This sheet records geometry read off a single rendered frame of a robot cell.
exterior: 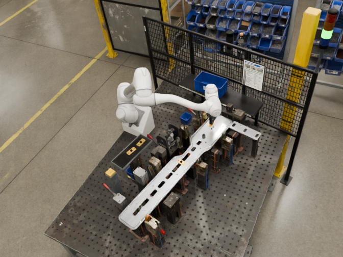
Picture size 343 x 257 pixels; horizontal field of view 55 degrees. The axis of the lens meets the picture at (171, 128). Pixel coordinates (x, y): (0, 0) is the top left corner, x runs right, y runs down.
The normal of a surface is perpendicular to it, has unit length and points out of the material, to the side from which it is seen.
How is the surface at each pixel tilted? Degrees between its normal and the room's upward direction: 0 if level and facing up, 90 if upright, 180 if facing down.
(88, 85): 0
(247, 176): 0
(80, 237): 0
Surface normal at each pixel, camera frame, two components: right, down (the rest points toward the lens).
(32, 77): -0.10, -0.67
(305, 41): -0.61, 0.64
